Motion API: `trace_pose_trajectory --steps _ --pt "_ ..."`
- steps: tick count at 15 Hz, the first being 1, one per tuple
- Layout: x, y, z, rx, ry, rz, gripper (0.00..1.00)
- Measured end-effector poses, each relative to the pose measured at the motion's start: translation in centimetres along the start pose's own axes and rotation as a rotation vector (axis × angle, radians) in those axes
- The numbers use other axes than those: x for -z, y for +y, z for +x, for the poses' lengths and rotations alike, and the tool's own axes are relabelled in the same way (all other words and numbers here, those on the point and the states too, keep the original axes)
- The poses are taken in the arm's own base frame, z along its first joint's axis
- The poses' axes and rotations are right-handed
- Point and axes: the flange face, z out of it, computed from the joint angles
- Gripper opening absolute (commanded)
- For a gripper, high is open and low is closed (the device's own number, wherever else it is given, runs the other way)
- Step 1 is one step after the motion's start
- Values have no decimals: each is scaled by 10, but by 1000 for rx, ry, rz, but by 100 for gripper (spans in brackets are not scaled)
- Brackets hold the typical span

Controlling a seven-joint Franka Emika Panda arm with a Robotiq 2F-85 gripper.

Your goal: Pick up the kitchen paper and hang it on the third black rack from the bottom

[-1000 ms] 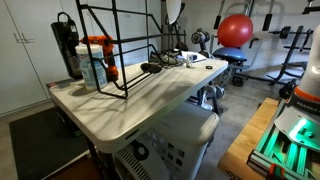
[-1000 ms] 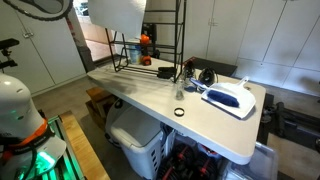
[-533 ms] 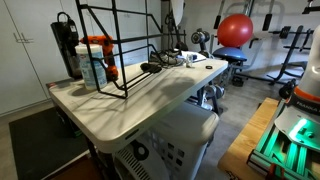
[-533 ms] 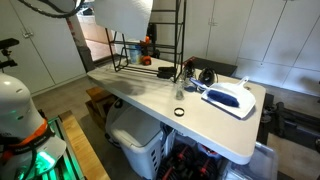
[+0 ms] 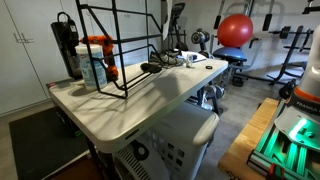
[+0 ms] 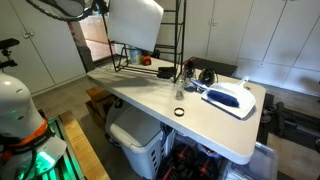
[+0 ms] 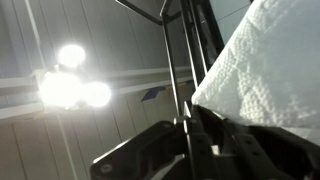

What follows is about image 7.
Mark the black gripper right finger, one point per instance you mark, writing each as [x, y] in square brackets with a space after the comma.
[260, 153]

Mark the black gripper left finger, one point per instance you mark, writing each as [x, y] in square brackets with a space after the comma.
[143, 150]

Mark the white kitchen paper sheet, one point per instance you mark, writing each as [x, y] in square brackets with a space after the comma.
[273, 66]

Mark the blue tape piece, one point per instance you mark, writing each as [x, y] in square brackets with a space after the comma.
[153, 93]

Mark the bright ceiling light fixture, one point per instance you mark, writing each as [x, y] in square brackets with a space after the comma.
[66, 90]

